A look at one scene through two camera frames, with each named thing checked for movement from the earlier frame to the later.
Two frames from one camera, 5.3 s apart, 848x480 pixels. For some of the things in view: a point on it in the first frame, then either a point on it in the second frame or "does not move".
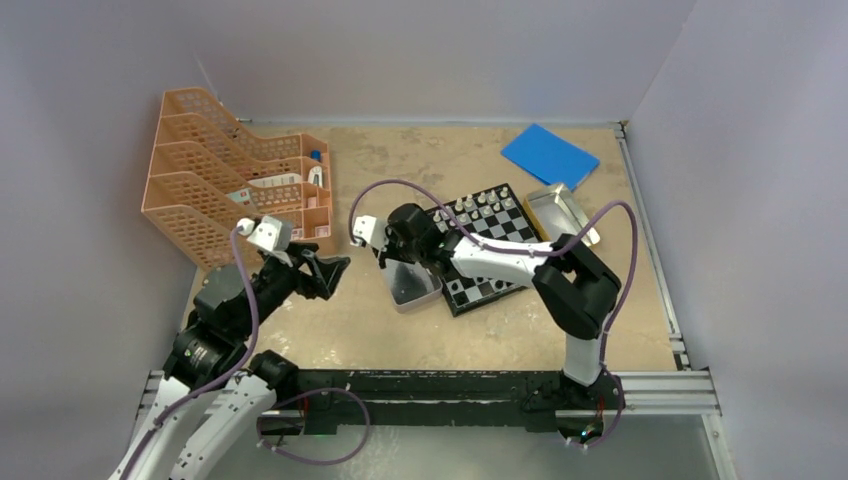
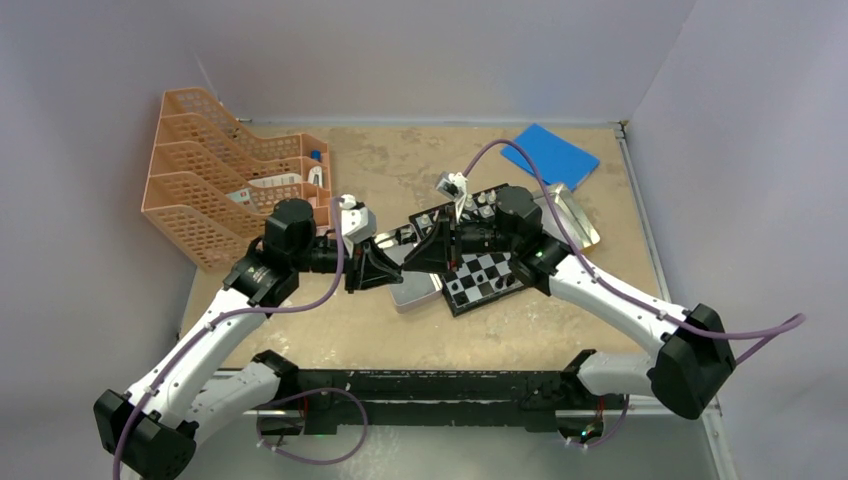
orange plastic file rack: x=206 y=174 does not move
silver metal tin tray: x=410 y=283 does not move
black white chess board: x=497 y=214 does not move
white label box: x=276 y=180 does not move
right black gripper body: x=394 y=248 → x=483 y=237
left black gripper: x=324 y=271 → x=369 y=267
